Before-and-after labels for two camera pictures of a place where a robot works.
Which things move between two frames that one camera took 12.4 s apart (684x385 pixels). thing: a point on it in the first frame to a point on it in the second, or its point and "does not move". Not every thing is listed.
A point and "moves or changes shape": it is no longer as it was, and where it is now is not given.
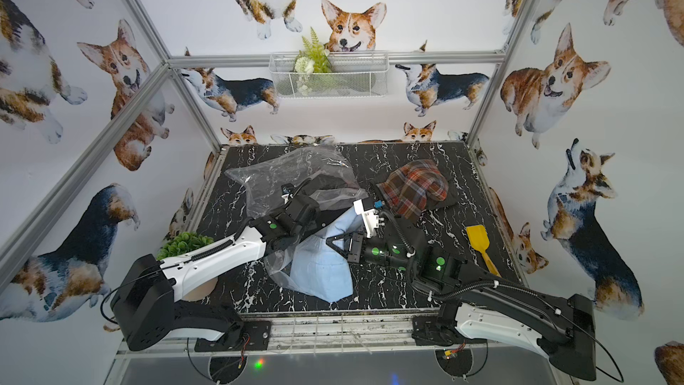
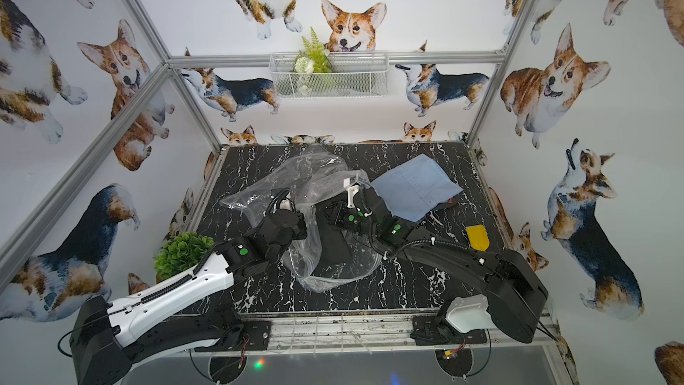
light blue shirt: x=318 y=268 to x=416 y=187
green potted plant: x=183 y=243 does not move
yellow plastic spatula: x=480 y=241 does not move
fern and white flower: x=311 y=60 does not move
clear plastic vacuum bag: x=260 y=191 moves or changes shape
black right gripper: x=359 y=248 to x=337 y=217
